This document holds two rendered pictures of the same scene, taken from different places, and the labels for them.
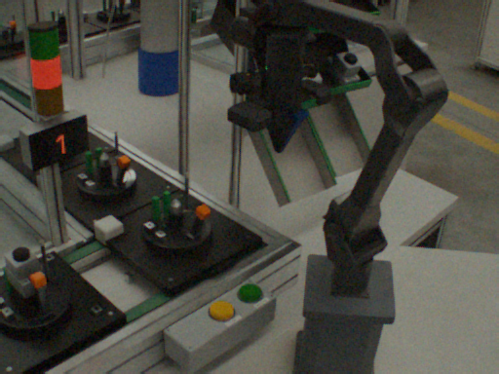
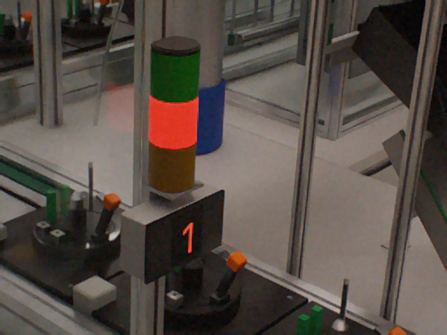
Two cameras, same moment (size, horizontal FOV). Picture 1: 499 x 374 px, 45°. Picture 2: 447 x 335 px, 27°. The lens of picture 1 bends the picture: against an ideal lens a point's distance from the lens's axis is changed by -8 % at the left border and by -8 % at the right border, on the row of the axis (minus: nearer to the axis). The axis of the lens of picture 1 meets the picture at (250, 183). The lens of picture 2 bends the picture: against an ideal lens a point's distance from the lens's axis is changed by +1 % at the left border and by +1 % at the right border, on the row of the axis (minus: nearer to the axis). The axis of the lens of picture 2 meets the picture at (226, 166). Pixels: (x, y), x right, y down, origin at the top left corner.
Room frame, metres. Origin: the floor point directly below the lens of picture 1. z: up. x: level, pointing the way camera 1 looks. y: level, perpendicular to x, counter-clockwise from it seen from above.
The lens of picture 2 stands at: (0.07, 0.35, 1.69)
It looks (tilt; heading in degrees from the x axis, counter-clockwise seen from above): 25 degrees down; 356
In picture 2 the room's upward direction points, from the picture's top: 3 degrees clockwise
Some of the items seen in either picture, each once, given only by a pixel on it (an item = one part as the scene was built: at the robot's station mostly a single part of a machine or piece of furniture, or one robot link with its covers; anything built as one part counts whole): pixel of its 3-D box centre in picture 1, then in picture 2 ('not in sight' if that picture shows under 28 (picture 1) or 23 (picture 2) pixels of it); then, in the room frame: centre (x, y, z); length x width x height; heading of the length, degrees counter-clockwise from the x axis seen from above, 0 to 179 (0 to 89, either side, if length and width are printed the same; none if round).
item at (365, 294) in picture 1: (353, 269); not in sight; (0.79, -0.17, 1.09); 0.07 x 0.07 x 0.06; 85
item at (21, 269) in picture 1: (20, 265); not in sight; (0.78, 0.37, 1.06); 0.08 x 0.04 x 0.07; 47
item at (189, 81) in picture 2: (44, 42); (175, 71); (0.96, 0.35, 1.38); 0.05 x 0.05 x 0.05
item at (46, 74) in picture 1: (46, 70); (173, 118); (0.96, 0.35, 1.33); 0.05 x 0.05 x 0.05
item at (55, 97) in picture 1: (49, 96); (172, 161); (0.96, 0.35, 1.28); 0.05 x 0.05 x 0.05
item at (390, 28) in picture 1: (346, 39); not in sight; (0.84, -0.12, 1.45); 0.29 x 0.08 x 0.11; 43
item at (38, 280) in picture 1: (38, 291); not in sight; (0.74, 0.34, 1.04); 0.04 x 0.02 x 0.08; 47
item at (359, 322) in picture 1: (341, 327); not in sight; (0.79, -0.17, 0.96); 0.15 x 0.15 x 0.20; 85
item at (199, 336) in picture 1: (221, 324); not in sight; (0.81, 0.04, 0.93); 0.21 x 0.07 x 0.06; 137
